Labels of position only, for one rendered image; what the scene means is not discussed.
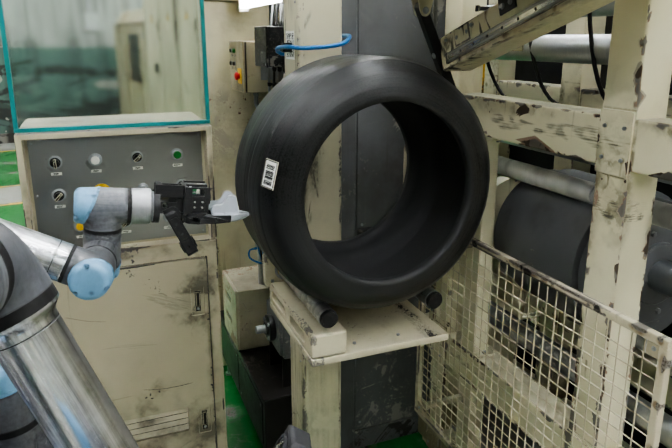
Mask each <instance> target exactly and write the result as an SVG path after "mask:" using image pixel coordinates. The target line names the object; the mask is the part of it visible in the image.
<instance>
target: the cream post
mask: <svg viewBox="0 0 672 448"><path fill-rule="evenodd" d="M283 5H284V43H286V31H294V45H297V46H312V45H326V44H333V43H338V42H342V0H283ZM284 53H285V77H286V76H288V75H289V74H290V73H292V72H293V71H295V70H297V69H298V68H300V67H302V66H304V65H306V64H308V63H311V62H313V61H316V60H319V59H322V58H326V57H330V56H335V55H342V46H341V47H336V48H330V49H320V50H294V55H295V60H292V59H286V52H284ZM305 216H306V222H307V226H308V230H309V233H310V235H311V238H312V239H316V240H322V241H338V240H341V124H340V125H339V126H338V127H337V128H336V129H335V130H334V131H333V132H332V133H331V134H330V135H329V136H328V138H327V139H326V140H325V142H324V143H323V144H322V146H321V148H320V149H319V151H318V153H317V155H316V157H315V159H314V161H313V163H312V166H311V168H310V171H309V175H308V178H307V183H306V189H305ZM290 347H291V396H292V425H293V426H295V427H297V428H299V429H301V430H303V431H305V432H307V433H309V434H310V439H311V447H312V448H341V362H336V363H331V364H327V365H322V366H317V367H311V365H310V364H309V362H308V361H307V359H306V358H305V356H304V355H303V354H302V352H301V351H300V349H299V348H298V346H297V345H296V343H295V342H294V341H293V339H292V338H291V336H290Z"/></svg>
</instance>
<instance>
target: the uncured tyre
mask: <svg viewBox="0 0 672 448"><path fill-rule="evenodd" d="M379 103H380V104H382V105H383V106H384V107H385V108H386V109H387V110H388V111H389V112H390V113H391V114H392V116H393V117H394V119H395V120H396V122H397V123H398V125H399V127H400V129H401V132H402V135H403V138H404V141H405V146H406V154H407V165H406V174H405V178H404V182H403V186H402V188H401V191H400V193H399V195H398V197H397V199H396V201H395V203H394V204H393V206H392V207H391V209H390V210H389V211H388V213H387V214H386V215H385V216H384V217H383V218H382V219H381V220H380V221H379V222H378V223H377V224H375V225H374V226H373V227H371V228H370V229H369V230H367V231H365V232H363V233H361V234H359V235H357V236H354V237H352V238H348V239H344V240H338V241H322V240H316V239H312V238H311V235H310V233H309V230H308V226H307V222H306V216H305V189H306V183H307V178H308V175H309V171H310V168H311V166H312V163H313V161H314V159H315V157H316V155H317V153H318V151H319V149H320V148H321V146H322V144H323V143H324V142H325V140H326V139H327V138H328V136H329V135H330V134H331V133H332V132H333V131H334V130H335V129H336V128H337V127H338V126H339V125H340V124H341V123H342V122H343V121H345V120H346V119H347V118H349V117H350V116H352V115H353V114H355V113H357V112H358V111H360V110H362V109H365V108H367V107H369V106H372V105H376V104H379ZM266 158H268V159H271V160H273V161H276V162H279V165H278V170H277V175H276V180H275V185H274V190H273V191H272V190H270V189H267V188H265V187H263V186H261V182H262V177H263V172H264V167H265V162H266ZM489 183H490V159H489V151H488V146H487V141H486V137H485V134H484V131H483V128H482V125H481V123H480V121H479V118H478V116H477V115H476V113H475V111H474V109H473V108H472V106H471V104H470V103H469V102H468V100H467V99H466V98H465V96H464V95H463V94H462V93H461V92H460V91H459V90H458V89H457V88H456V87H455V86H454V85H453V84H452V83H451V82H449V81H448V80H447V79H445V78H444V77H443V76H441V75H440V74H439V73H437V72H436V71H434V70H432V69H430V68H429V67H427V66H425V65H422V64H420V63H418V62H415V61H412V60H408V59H404V58H399V57H392V56H377V55H360V54H344V55H335V56H330V57H326V58H322V59H319V60H316V61H313V62H311V63H308V64H306V65H304V66H302V67H300V68H298V69H297V70H295V71H293V72H292V73H290V74H289V75H288V76H286V77H285V78H284V79H282V80H281V81H280V82H279V83H278V84H276V85H275V86H274V87H273V88H272V89H271V90H270V91H269V92H268V94H267V95H266V96H265V97H264V98H263V100H262V101H261V102H260V104H259V105H258V106H257V108H256V109H255V111H254V113H253V114H252V116H251V118H250V120H249V122H248V124H247V126H246V128H245V131H244V133H243V136H242V139H241V142H240V145H239V149H238V154H237V159H236V168H235V188H236V196H237V202H238V206H239V210H242V211H247V212H249V216H248V217H246V218H244V219H243V221H244V224H245V226H246V228H247V230H248V232H249V234H250V235H251V237H252V239H253V240H254V242H255V243H256V244H257V246H258V247H259V248H260V249H261V251H262V252H263V253H264V254H265V255H266V256H267V258H268V259H269V260H270V261H271V262H272V264H273V265H274V266H275V267H276V268H277V270H278V271H279V272H280V273H281V274H282V275H283V276H284V277H285V278H286V279H287V280H288V281H289V282H290V283H291V284H292V285H294V286H295V287H296V288H298V289H300V290H303V291H304V292H306V293H307V294H309V295H311V296H312V297H314V298H315V299H317V300H320V301H322V302H325V303H329V304H332V305H336V306H340V307H344V308H352V309H373V308H380V307H386V306H390V305H393V304H397V303H400V302H402V301H405V300H407V299H409V298H412V297H414V296H416V295H417V294H419V293H421V292H423V291H424V290H426V289H427V288H429V287H430V286H432V285H433V284H434V283H436V282H437V281H438V280H439V279H441V278H442V277H443V276H444V275H445V274H446V273H447V272H448V271H449V270H450V269H451V268H452V267H453V266H454V265H455V263H456V262H457V261H458V260H459V259H460V257H461V256H462V255H463V253H464V252H465V250H466V249H467V247H468V246H469V244H470V242H471V241H472V239H473V237H474V235H475V233H476V231H477V229H478V226H479V224H480V221H481V219H482V216H483V213H484V210H485V206H486V202H487V197H488V191H489Z"/></svg>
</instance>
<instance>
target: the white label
mask: <svg viewBox="0 0 672 448"><path fill-rule="evenodd" d="M278 165H279V162H276V161H273V160H271V159H268V158H266V162H265V167H264V172H263V177H262V182H261V186H263V187H265V188H267V189H270V190H272V191H273V190H274V185H275V180H276V175H277V170H278Z"/></svg>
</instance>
